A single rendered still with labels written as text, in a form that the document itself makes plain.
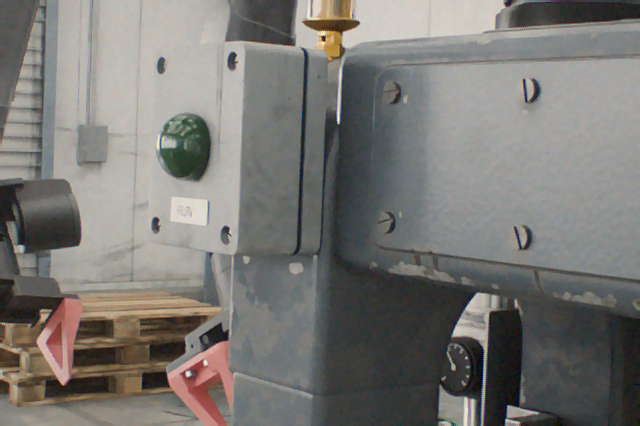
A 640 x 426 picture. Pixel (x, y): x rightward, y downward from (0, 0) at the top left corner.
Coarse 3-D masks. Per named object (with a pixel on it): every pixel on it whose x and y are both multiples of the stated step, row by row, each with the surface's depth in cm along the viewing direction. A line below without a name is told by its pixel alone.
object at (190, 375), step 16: (208, 336) 83; (224, 336) 84; (192, 352) 80; (208, 352) 79; (224, 352) 78; (176, 368) 81; (192, 368) 81; (208, 368) 81; (224, 368) 78; (176, 384) 82; (192, 384) 81; (208, 384) 82; (224, 384) 79; (192, 400) 81; (208, 400) 82; (208, 416) 81
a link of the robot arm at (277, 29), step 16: (224, 0) 89; (240, 0) 88; (256, 0) 89; (272, 0) 89; (288, 0) 90; (208, 16) 91; (224, 16) 89; (240, 16) 88; (256, 16) 88; (272, 16) 89; (288, 16) 90; (208, 32) 90; (224, 32) 88; (240, 32) 87; (256, 32) 88; (272, 32) 88; (288, 32) 89
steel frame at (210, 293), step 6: (210, 264) 944; (210, 270) 945; (210, 276) 945; (204, 282) 944; (210, 282) 946; (204, 288) 944; (210, 288) 946; (204, 294) 944; (210, 294) 947; (216, 294) 950; (198, 300) 940; (204, 300) 944; (210, 300) 947; (216, 300) 950; (216, 306) 951
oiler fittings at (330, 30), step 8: (320, 16) 59; (304, 24) 60; (312, 24) 59; (320, 24) 59; (328, 24) 59; (336, 24) 59; (344, 24) 59; (352, 24) 59; (320, 32) 60; (328, 32) 59; (336, 32) 59; (320, 40) 60; (328, 40) 60; (336, 40) 59; (320, 48) 59; (328, 48) 59; (336, 48) 59; (344, 48) 60; (328, 56) 59; (336, 56) 59
